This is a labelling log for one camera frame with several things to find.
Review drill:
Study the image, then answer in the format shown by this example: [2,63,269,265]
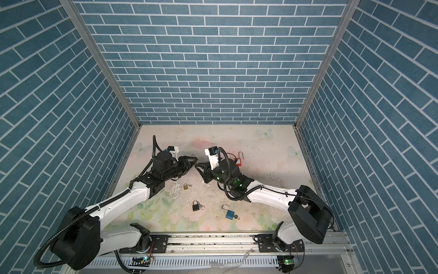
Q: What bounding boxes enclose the black padlock with key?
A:
[192,200,204,212]

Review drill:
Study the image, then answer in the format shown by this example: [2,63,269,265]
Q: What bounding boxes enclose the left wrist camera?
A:
[165,146,179,159]

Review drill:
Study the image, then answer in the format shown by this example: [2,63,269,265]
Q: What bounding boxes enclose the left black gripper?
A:
[161,155,198,183]

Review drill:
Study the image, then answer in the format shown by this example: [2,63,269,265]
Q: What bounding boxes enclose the left black corrugated cable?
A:
[33,135,163,268]

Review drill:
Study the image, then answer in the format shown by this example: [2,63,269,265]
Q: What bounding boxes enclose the red padlock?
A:
[235,151,245,167]

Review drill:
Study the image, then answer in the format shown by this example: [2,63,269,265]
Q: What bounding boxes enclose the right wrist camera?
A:
[205,146,220,170]

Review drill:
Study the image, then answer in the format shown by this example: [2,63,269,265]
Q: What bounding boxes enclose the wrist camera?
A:
[205,146,220,170]
[165,146,179,159]

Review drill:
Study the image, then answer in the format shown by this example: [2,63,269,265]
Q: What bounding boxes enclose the blue padlock with key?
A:
[221,204,240,220]

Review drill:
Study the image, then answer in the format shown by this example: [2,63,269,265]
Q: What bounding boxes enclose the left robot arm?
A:
[34,147,197,270]

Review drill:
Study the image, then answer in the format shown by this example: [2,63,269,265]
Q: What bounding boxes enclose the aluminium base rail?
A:
[59,232,363,274]

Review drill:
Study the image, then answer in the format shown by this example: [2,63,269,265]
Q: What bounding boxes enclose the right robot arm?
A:
[195,159,333,245]

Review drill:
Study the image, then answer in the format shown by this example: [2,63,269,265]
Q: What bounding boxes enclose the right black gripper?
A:
[195,161,235,189]

